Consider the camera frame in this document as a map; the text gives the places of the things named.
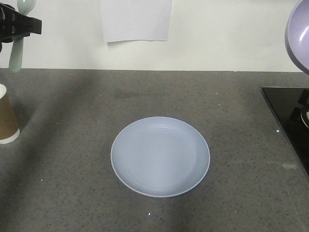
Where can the white paper on wall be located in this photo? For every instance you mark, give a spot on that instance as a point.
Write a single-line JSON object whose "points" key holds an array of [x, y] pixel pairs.
{"points": [[135, 20]]}

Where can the lilac plastic bowl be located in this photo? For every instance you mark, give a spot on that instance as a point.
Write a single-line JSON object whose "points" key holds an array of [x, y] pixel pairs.
{"points": [[297, 36]]}

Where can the black gas stove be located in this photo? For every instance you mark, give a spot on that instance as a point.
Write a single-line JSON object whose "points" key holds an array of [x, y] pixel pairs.
{"points": [[290, 106]]}

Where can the brown paper cup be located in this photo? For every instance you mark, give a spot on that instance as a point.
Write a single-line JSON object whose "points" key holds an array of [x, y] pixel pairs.
{"points": [[9, 127]]}

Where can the mint green plastic spoon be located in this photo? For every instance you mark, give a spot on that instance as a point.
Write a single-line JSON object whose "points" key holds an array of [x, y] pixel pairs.
{"points": [[15, 62]]}

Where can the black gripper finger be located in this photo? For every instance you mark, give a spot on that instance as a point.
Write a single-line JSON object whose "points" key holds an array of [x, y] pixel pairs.
{"points": [[34, 25]]}

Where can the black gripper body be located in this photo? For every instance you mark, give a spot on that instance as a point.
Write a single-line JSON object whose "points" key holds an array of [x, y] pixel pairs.
{"points": [[12, 24]]}

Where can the light blue plate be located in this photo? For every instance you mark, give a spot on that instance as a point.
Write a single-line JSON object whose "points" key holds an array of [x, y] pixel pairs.
{"points": [[160, 157]]}

